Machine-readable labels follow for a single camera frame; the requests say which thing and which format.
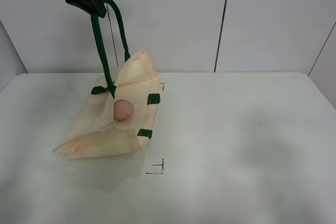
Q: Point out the pink peach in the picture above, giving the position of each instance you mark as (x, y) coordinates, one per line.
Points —
(122, 110)

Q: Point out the cream linen bag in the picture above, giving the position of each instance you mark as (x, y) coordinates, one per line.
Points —
(94, 133)

